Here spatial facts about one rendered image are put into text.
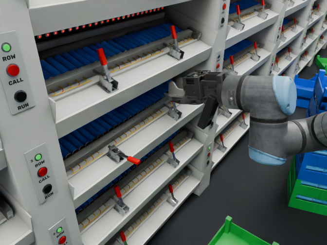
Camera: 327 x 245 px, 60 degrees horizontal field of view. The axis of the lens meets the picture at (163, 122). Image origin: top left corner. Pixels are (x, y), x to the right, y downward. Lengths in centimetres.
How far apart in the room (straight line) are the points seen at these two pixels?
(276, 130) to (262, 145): 5
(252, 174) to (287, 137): 77
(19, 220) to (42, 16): 39
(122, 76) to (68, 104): 17
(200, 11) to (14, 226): 78
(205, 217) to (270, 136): 63
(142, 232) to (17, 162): 64
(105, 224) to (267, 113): 53
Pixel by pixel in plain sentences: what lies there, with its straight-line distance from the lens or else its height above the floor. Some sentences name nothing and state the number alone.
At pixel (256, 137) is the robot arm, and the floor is 56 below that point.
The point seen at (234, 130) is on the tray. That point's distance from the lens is 161.
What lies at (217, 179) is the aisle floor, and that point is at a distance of 144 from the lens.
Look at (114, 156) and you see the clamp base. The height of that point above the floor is 51.
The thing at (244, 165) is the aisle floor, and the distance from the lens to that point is 155.
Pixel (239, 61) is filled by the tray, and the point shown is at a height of 51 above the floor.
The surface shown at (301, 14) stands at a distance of 232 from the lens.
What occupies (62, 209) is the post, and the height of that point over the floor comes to 49.
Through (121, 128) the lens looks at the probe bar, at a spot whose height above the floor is 53.
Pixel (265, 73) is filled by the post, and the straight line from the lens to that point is 170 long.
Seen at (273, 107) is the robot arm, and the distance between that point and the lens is 71.
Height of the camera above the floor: 95
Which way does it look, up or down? 31 degrees down
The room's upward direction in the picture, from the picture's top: straight up
